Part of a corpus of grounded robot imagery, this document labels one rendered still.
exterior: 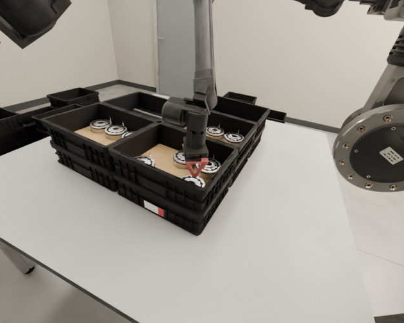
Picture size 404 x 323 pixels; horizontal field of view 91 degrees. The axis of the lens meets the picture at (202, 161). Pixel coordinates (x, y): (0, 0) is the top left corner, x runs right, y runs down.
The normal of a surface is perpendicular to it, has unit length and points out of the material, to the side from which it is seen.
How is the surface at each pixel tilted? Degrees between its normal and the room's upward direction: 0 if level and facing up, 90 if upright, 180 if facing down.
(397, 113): 90
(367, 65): 90
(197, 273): 0
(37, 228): 0
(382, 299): 0
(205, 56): 43
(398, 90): 90
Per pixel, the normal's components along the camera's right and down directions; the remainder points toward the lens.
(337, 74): -0.39, 0.50
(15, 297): 0.09, -0.82
